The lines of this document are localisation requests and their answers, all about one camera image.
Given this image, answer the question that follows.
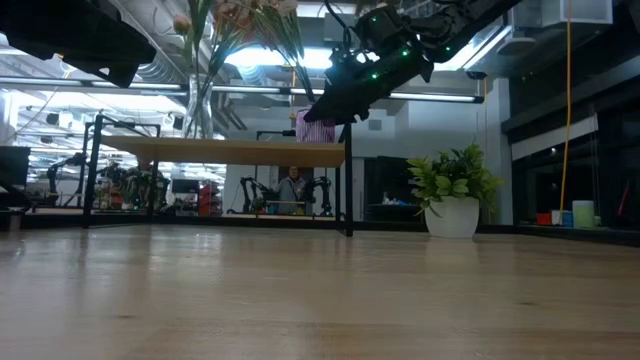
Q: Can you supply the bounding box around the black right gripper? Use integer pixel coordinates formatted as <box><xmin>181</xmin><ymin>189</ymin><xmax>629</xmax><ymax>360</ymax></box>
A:
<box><xmin>303</xmin><ymin>7</ymin><xmax>435</xmax><ymax>126</ymax></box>

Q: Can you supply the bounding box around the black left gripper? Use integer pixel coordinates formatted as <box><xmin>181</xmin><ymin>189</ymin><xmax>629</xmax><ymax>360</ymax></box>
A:
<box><xmin>0</xmin><ymin>0</ymin><xmax>157</xmax><ymax>89</ymax></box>

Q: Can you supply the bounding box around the purple ribbed glass vase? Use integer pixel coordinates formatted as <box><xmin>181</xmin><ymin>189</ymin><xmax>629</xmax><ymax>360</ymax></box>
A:
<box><xmin>294</xmin><ymin>108</ymin><xmax>337</xmax><ymax>144</ymax></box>

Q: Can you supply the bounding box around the tall clear glass vase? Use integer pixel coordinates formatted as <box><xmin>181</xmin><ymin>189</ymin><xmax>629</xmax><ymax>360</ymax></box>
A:
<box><xmin>180</xmin><ymin>74</ymin><xmax>215</xmax><ymax>141</ymax></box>

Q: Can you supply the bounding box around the pink blossom flower spray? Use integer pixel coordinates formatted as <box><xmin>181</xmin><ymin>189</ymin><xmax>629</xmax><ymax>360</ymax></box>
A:
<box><xmin>214</xmin><ymin>0</ymin><xmax>321</xmax><ymax>112</ymax></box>

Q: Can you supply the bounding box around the wooden shelf with black legs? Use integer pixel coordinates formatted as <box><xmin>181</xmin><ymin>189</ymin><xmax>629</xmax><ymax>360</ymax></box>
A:
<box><xmin>82</xmin><ymin>113</ymin><xmax>354</xmax><ymax>237</ymax></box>

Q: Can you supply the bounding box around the long LED light bar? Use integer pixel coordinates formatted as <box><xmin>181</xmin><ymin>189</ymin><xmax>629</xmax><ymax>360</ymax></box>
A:
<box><xmin>0</xmin><ymin>75</ymin><xmax>485</xmax><ymax>104</ymax></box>

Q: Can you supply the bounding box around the person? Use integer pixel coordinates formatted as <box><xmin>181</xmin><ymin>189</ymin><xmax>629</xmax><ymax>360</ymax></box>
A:
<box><xmin>275</xmin><ymin>166</ymin><xmax>309</xmax><ymax>216</ymax></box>

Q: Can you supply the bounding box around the green plant in white pot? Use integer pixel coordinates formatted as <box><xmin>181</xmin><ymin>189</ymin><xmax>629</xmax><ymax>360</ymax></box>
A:
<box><xmin>405</xmin><ymin>143</ymin><xmax>504</xmax><ymax>239</ymax></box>

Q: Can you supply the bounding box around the black monitor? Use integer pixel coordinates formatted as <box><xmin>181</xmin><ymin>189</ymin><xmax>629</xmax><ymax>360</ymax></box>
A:
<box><xmin>0</xmin><ymin>145</ymin><xmax>32</xmax><ymax>187</ymax></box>
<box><xmin>170</xmin><ymin>178</ymin><xmax>201</xmax><ymax>196</ymax></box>

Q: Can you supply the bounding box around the red tool cart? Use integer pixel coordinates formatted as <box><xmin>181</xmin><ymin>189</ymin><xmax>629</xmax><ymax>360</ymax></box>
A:
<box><xmin>199</xmin><ymin>182</ymin><xmax>222</xmax><ymax>216</ymax></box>

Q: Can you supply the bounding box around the white ceiling box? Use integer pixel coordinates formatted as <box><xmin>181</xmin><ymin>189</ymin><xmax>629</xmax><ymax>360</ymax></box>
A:
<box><xmin>509</xmin><ymin>0</ymin><xmax>614</xmax><ymax>29</ymax></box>

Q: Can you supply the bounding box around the pale green cup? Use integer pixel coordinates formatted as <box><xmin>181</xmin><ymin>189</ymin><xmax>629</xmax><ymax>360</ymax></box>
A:
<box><xmin>572</xmin><ymin>199</ymin><xmax>596</xmax><ymax>229</ymax></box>

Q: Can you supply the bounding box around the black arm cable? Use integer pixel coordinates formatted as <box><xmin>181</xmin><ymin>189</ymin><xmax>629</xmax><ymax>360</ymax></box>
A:
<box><xmin>323</xmin><ymin>0</ymin><xmax>354</xmax><ymax>49</ymax></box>

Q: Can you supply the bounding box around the yellow hanging power cable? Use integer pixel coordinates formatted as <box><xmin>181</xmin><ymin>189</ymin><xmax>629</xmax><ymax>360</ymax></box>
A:
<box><xmin>558</xmin><ymin>0</ymin><xmax>572</xmax><ymax>211</ymax></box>

